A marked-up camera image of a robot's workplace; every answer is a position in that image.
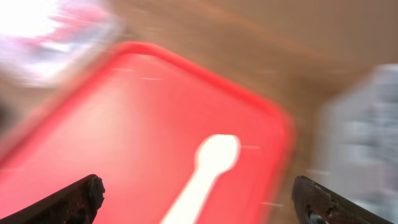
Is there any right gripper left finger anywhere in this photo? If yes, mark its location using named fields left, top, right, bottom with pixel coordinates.
left=1, top=174, right=105, bottom=224

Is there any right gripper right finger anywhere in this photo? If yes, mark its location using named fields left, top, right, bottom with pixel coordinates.
left=292, top=175, right=392, bottom=224

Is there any white plastic spoon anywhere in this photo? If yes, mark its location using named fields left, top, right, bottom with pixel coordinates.
left=161, top=134, right=241, bottom=224

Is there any red serving tray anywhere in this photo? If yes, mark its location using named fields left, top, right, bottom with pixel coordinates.
left=1, top=42, right=292, bottom=223

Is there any clear plastic bin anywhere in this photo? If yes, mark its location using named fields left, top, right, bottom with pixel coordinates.
left=1, top=0, right=123, bottom=86

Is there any grey dishwasher rack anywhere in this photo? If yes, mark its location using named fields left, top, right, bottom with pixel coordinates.
left=307, top=64, right=397, bottom=223

